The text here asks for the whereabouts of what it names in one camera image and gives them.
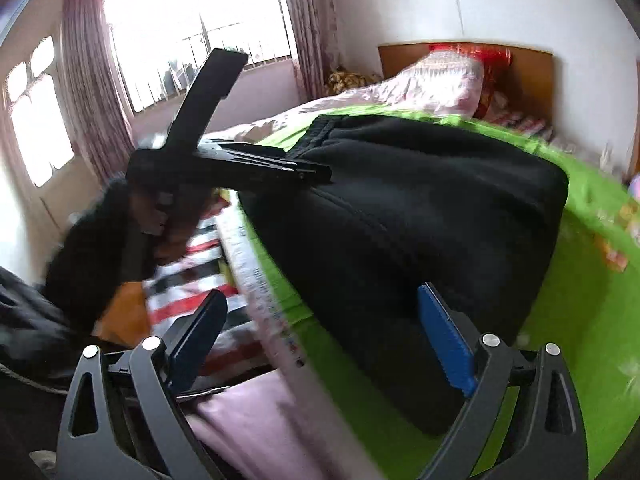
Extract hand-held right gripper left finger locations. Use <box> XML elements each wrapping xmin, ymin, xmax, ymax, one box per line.
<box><xmin>56</xmin><ymin>289</ymin><xmax>229</xmax><ymax>480</ymax></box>

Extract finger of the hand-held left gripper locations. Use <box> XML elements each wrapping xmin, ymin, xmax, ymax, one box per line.
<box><xmin>220</xmin><ymin>159</ymin><xmax>334</xmax><ymax>187</ymax></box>
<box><xmin>200</xmin><ymin>141</ymin><xmax>302</xmax><ymax>167</ymax></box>

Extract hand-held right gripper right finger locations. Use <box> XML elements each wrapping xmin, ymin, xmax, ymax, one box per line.
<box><xmin>417</xmin><ymin>282</ymin><xmax>589</xmax><ymax>480</ymax></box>

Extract black pants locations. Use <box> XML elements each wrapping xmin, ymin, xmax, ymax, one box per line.
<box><xmin>235</xmin><ymin>114</ymin><xmax>571</xmax><ymax>436</ymax></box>

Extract person's left forearm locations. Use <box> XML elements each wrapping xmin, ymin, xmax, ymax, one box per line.
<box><xmin>42</xmin><ymin>179</ymin><xmax>153</xmax><ymax>333</ymax></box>

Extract person's left hand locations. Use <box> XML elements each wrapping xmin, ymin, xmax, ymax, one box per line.
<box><xmin>149</xmin><ymin>186</ymin><xmax>217</xmax><ymax>267</ymax></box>

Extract red plaid bedsheet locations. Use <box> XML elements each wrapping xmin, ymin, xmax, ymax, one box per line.
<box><xmin>145</xmin><ymin>110</ymin><xmax>553</xmax><ymax>376</ymax></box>

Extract large window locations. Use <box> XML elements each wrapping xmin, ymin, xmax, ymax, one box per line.
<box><xmin>102</xmin><ymin>0</ymin><xmax>293</xmax><ymax>113</ymax></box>

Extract green printed bedsheet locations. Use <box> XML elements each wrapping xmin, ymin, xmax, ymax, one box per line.
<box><xmin>240</xmin><ymin>104</ymin><xmax>640</xmax><ymax>480</ymax></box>

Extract pink patterned curtain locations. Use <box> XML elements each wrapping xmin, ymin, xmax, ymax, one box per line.
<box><xmin>276</xmin><ymin>0</ymin><xmax>332</xmax><ymax>90</ymax></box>
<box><xmin>61</xmin><ymin>0</ymin><xmax>137</xmax><ymax>183</ymax></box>

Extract pale pink cloth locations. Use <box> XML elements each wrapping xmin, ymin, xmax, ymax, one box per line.
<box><xmin>187</xmin><ymin>377</ymin><xmax>363</xmax><ymax>480</ymax></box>

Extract door with glass panes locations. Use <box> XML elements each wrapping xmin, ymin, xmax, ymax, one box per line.
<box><xmin>2</xmin><ymin>35</ymin><xmax>78</xmax><ymax>188</ymax></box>

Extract pink floral quilt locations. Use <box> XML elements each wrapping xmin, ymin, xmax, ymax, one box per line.
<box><xmin>200</xmin><ymin>52</ymin><xmax>486</xmax><ymax>146</ymax></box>

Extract person's dark jacket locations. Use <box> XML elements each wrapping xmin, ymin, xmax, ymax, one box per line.
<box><xmin>0</xmin><ymin>265</ymin><xmax>88</xmax><ymax>480</ymax></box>

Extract red printed pillow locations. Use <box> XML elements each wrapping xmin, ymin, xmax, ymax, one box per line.
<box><xmin>427</xmin><ymin>45</ymin><xmax>515</xmax><ymax>121</ymax></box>

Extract wooden bed headboard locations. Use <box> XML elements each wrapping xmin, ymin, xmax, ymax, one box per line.
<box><xmin>377</xmin><ymin>42</ymin><xmax>556</xmax><ymax>131</ymax></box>

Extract wooden bed frame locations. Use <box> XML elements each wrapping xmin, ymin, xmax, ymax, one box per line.
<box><xmin>94</xmin><ymin>280</ymin><xmax>152</xmax><ymax>350</ymax></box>

